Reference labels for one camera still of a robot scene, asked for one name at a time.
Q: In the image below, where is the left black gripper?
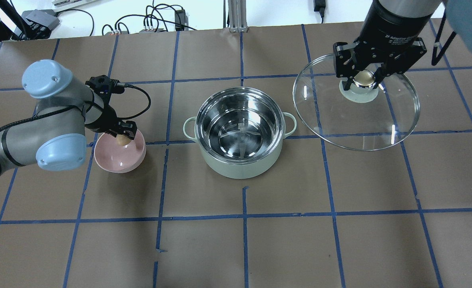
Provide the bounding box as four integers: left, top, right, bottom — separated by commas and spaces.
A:
85, 75, 137, 141

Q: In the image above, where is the pink bowl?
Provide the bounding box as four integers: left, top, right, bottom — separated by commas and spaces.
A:
94, 130, 147, 173

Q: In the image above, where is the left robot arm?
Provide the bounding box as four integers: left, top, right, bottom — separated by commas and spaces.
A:
0, 60, 137, 176

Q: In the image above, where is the brown egg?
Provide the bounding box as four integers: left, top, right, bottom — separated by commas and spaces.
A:
116, 135, 132, 146

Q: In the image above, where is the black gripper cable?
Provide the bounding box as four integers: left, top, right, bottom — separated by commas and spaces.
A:
114, 82, 151, 120

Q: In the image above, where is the grey device box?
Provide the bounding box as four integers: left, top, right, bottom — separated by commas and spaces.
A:
22, 9, 60, 39

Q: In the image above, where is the glass pot lid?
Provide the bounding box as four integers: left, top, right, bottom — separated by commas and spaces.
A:
292, 54, 420, 151

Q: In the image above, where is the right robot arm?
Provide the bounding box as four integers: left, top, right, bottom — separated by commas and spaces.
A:
333, 0, 472, 91

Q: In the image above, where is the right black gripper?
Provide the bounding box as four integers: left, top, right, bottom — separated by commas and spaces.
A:
333, 2, 427, 89

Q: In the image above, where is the black cable bundle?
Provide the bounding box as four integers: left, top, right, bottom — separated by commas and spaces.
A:
102, 3, 198, 36

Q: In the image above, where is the pale green cooking pot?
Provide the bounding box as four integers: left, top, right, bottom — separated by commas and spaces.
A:
183, 87, 297, 179

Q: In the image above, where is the black power adapter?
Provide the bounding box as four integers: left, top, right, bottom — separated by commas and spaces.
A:
174, 9, 187, 31

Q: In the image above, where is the aluminium frame post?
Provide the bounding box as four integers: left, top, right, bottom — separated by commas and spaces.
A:
227, 0, 249, 33

